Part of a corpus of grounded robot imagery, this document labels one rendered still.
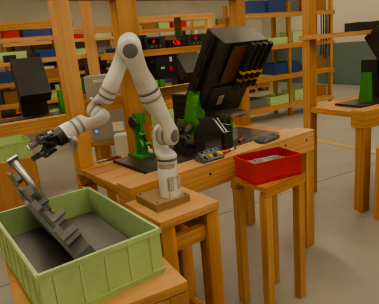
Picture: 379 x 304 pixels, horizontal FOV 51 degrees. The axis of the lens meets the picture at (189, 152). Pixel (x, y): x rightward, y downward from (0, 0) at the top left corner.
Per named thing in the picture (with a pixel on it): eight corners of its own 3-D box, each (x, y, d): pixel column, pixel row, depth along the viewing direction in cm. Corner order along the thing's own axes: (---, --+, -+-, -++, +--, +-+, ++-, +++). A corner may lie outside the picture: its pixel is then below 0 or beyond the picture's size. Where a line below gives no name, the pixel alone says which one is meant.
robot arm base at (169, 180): (183, 193, 184) (181, 158, 179) (168, 199, 178) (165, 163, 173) (171, 189, 190) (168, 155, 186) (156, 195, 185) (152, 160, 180)
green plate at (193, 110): (204, 127, 247) (208, 92, 245) (195, 126, 242) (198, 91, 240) (193, 124, 256) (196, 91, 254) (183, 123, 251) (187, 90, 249)
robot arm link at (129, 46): (137, 35, 146) (160, 94, 160) (135, 28, 154) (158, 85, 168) (113, 44, 146) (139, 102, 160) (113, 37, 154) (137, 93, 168)
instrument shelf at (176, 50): (230, 47, 285) (230, 42, 284) (119, 59, 232) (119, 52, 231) (207, 49, 304) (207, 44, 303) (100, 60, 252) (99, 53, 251)
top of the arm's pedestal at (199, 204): (219, 209, 182) (219, 200, 181) (160, 231, 164) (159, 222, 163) (180, 192, 208) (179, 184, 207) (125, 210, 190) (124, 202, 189)
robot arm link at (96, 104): (93, 113, 173) (106, 85, 167) (105, 125, 169) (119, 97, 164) (81, 113, 167) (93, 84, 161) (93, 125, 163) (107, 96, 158)
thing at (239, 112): (249, 114, 245) (249, 110, 244) (230, 119, 236) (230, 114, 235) (207, 110, 275) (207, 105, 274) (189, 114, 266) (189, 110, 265)
